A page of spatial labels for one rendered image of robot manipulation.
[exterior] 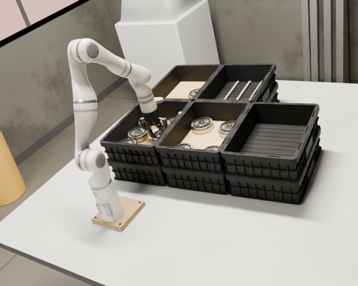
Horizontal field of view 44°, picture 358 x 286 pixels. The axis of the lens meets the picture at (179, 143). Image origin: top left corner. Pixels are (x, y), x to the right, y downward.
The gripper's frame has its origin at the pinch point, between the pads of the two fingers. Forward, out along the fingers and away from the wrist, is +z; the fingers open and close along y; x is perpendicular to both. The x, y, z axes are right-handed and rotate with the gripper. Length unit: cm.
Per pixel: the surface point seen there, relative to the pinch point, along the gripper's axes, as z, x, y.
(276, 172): 0, -23, 62
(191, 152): -6.8, -21.8, 27.9
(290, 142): 3, 1, 62
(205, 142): 2.5, -1.9, 24.7
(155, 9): -11, 159, -73
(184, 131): -0.1, 2.9, 13.0
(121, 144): -7.3, -19.3, -6.8
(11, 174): 64, 33, -162
